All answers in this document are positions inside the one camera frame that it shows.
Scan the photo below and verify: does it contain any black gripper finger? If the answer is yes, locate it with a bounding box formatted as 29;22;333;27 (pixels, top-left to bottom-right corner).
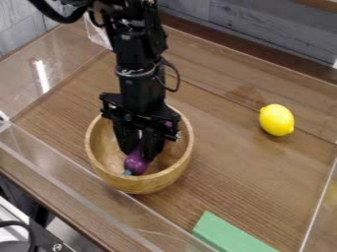
113;121;139;155
140;128;164;161

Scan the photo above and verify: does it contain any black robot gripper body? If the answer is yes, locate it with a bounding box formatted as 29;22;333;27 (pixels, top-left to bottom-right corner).
100;68;181;141

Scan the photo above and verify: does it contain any purple toy eggplant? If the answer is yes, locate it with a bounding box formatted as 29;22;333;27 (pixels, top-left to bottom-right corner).
121;120;175;176

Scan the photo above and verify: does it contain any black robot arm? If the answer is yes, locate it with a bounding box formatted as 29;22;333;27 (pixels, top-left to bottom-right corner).
28;0;181;161

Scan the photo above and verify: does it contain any brown wooden bowl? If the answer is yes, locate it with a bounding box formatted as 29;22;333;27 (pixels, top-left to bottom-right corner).
84;114;195;195

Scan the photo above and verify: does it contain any yellow lemon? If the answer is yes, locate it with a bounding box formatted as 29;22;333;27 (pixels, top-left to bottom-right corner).
259;104;295;137

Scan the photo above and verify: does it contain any green rectangular block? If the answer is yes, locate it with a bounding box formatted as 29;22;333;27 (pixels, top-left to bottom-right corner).
192;212;279;252

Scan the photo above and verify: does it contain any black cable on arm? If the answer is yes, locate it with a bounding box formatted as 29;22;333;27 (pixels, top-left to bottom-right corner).
153;56;181;94

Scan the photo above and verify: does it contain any clear acrylic corner bracket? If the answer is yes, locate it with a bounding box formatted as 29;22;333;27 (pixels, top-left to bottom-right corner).
84;14;113;50

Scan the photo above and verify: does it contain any black cable lower left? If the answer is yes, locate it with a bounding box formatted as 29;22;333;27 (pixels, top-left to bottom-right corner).
0;220;41;252

